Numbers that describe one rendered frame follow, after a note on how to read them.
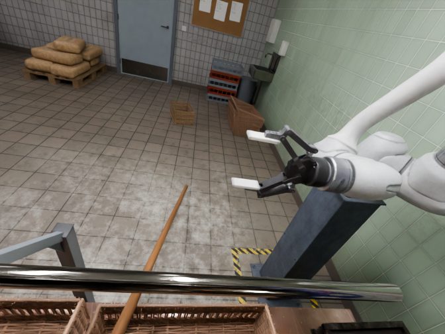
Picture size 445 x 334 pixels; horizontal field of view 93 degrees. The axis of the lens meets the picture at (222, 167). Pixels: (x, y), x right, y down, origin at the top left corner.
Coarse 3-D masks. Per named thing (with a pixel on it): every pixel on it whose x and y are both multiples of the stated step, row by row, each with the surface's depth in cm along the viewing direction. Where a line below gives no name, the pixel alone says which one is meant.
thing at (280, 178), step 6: (282, 174) 54; (270, 180) 54; (276, 180) 53; (282, 180) 52; (288, 180) 52; (294, 180) 52; (264, 186) 54; (270, 186) 53; (276, 186) 53; (258, 192) 53
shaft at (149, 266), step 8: (184, 192) 188; (176, 208) 144; (168, 224) 117; (160, 240) 98; (160, 248) 94; (152, 256) 85; (152, 264) 81; (136, 296) 64; (128, 304) 60; (136, 304) 63; (128, 312) 58; (120, 320) 55; (128, 320) 56; (120, 328) 53
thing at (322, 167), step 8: (304, 160) 49; (312, 160) 49; (320, 160) 50; (288, 168) 51; (296, 168) 50; (312, 168) 51; (320, 168) 49; (328, 168) 50; (288, 176) 52; (304, 176) 52; (312, 176) 50; (320, 176) 49; (328, 176) 50; (304, 184) 53; (312, 184) 51; (320, 184) 51
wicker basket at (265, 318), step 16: (112, 304) 64; (144, 304) 66; (160, 304) 67; (176, 304) 68; (192, 304) 69; (208, 304) 70; (224, 304) 71; (240, 304) 72; (256, 304) 74; (96, 320) 61; (112, 320) 70; (144, 320) 72; (160, 320) 74; (176, 320) 75; (192, 320) 76; (208, 320) 77; (224, 320) 79; (240, 320) 81; (256, 320) 80
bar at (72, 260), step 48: (48, 240) 50; (0, 288) 28; (48, 288) 28; (96, 288) 29; (144, 288) 31; (192, 288) 32; (240, 288) 33; (288, 288) 35; (336, 288) 37; (384, 288) 39
